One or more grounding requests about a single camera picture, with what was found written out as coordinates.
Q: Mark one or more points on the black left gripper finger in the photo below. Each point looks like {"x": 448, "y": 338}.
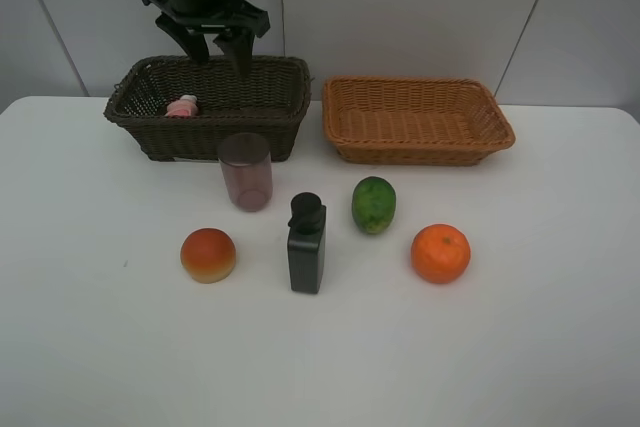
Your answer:
{"x": 237, "y": 46}
{"x": 193, "y": 45}

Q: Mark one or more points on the pink lotion bottle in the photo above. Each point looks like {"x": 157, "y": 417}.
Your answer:
{"x": 184, "y": 107}

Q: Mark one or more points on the translucent purple plastic cup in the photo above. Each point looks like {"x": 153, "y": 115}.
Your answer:
{"x": 245, "y": 161}

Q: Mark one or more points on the black pump bottle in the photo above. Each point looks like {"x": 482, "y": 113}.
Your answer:
{"x": 306, "y": 243}

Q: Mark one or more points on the red orange peach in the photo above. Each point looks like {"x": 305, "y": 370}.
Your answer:
{"x": 208, "y": 255}

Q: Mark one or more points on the dark brown wicker basket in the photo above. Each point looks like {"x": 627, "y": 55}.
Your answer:
{"x": 271, "y": 101}

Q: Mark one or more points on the light orange wicker basket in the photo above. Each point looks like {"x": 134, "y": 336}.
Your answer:
{"x": 376, "y": 120}

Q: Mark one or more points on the green mango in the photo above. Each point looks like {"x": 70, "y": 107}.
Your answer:
{"x": 373, "y": 205}

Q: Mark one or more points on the orange tangerine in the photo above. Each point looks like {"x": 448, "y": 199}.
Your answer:
{"x": 440, "y": 253}

